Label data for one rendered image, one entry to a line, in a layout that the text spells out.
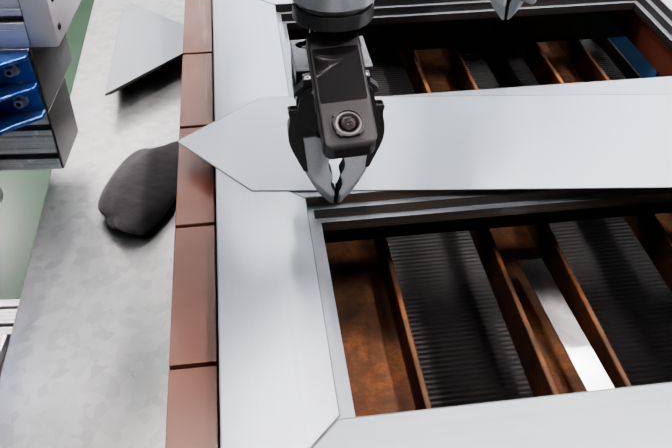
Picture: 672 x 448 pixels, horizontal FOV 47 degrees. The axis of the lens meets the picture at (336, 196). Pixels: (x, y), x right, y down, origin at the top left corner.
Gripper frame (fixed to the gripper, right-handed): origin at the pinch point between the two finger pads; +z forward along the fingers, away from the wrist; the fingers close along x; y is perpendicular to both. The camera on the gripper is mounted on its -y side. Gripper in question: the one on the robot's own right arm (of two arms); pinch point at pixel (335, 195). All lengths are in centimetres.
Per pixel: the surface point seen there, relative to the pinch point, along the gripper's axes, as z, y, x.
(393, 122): 0.6, 13.2, -8.3
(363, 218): 3.1, -0.2, -2.8
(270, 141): 0.6, 11.1, 5.9
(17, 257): 85, 91, 68
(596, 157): 0.6, 3.8, -28.8
